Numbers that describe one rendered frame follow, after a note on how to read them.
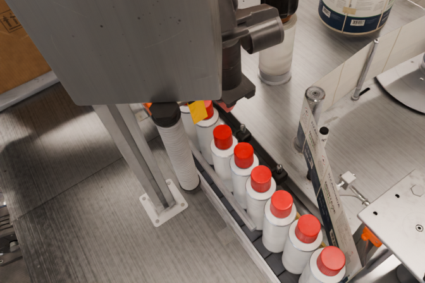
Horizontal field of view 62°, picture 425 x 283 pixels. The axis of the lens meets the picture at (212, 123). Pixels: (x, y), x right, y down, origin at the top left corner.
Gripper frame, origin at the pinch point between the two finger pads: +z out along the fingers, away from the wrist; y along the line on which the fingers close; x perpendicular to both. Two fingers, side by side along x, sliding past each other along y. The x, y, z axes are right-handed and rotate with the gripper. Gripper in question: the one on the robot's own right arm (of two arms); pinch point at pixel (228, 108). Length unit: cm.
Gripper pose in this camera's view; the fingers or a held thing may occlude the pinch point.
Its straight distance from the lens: 72.2
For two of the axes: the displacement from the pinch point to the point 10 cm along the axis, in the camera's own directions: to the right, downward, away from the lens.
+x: -8.3, 5.0, -2.4
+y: -5.4, -6.7, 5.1
